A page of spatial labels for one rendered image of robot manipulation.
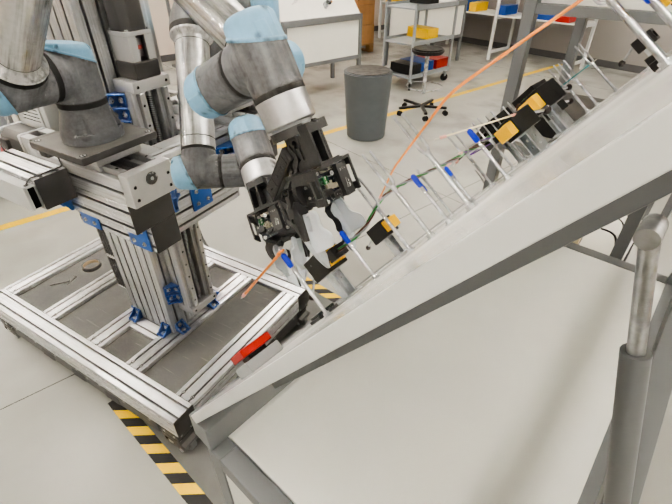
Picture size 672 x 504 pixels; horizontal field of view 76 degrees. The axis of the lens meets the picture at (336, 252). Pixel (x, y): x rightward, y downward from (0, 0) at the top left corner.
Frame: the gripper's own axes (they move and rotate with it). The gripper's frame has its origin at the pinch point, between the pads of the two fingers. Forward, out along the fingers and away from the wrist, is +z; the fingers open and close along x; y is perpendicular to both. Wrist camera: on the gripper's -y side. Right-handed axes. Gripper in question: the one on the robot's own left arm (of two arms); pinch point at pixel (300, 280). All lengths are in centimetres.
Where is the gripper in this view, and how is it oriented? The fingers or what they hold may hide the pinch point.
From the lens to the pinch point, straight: 81.8
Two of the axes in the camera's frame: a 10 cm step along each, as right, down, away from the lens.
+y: -3.1, -1.7, -9.4
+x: 8.9, -3.9, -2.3
